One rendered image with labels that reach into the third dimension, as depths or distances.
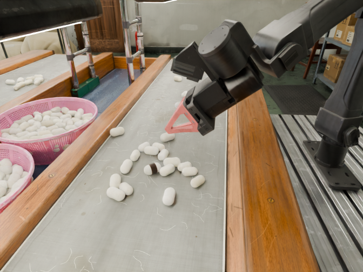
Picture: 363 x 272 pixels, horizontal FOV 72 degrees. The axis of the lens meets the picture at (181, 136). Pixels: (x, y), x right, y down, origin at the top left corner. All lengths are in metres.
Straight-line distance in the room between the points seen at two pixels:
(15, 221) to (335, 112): 0.65
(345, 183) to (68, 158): 0.62
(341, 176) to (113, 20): 4.72
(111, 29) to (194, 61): 4.71
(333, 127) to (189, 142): 0.33
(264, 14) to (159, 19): 1.84
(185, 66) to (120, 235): 0.30
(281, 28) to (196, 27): 4.45
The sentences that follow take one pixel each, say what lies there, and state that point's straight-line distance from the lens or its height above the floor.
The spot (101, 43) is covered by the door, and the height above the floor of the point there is 0.16.
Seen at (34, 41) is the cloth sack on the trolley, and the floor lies 0.53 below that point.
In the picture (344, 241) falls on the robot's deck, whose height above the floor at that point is 0.67.
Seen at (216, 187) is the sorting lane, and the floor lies 0.74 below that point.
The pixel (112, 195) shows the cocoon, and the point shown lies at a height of 0.75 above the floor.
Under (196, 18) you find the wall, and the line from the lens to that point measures 4.89.
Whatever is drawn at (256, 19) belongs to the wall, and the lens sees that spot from 4.97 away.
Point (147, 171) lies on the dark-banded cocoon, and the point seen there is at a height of 0.75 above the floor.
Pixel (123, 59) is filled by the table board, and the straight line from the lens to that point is 1.49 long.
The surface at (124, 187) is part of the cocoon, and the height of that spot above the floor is 0.76.
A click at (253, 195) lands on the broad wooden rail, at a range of 0.46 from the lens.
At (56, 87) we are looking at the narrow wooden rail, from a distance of 1.05.
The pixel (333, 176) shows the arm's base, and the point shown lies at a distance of 0.71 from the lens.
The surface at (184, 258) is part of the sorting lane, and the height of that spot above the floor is 0.74.
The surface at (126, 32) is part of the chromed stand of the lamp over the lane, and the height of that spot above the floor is 0.94.
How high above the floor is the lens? 1.07
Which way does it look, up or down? 31 degrees down
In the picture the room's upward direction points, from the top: straight up
